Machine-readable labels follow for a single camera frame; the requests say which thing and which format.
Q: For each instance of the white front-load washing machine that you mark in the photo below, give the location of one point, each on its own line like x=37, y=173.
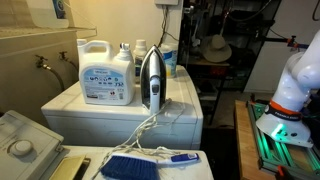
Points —
x=113, y=123

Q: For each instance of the white round washer dial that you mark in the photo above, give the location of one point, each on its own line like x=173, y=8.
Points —
x=21, y=147

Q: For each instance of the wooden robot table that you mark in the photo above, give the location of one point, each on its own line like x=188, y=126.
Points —
x=245, y=146

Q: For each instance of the brass coloured washer flap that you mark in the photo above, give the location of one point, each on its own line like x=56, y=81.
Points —
x=68, y=168

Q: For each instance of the small white bottle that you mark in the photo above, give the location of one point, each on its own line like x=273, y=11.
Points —
x=140, y=55

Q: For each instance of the aluminium base frame green lit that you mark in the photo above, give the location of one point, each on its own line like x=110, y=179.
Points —
x=270, y=156

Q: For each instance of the white and blue wipes container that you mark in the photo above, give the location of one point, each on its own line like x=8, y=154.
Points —
x=170, y=60

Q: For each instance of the blue bristle hand brush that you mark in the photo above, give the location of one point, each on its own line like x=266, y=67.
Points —
x=133, y=166

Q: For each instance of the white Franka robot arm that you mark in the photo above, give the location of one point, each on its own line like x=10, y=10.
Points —
x=293, y=86

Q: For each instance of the black metal storage rack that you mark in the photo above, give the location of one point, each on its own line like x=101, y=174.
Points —
x=243, y=66

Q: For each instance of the red and black clamp rod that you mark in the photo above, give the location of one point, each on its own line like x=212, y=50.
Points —
x=292, y=41

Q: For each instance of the tan brimmed hat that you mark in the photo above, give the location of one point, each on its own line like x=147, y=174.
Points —
x=216, y=50

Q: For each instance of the large white detergent jug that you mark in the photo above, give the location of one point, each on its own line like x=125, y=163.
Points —
x=105, y=80

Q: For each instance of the silver and black clothes iron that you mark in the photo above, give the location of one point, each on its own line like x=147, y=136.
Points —
x=154, y=83

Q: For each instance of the white container with blue label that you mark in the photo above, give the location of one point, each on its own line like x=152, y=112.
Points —
x=43, y=13

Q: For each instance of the white top-load washer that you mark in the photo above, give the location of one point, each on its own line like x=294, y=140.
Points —
x=30, y=160

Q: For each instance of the white wall outlet box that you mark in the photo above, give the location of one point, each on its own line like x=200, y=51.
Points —
x=166, y=2

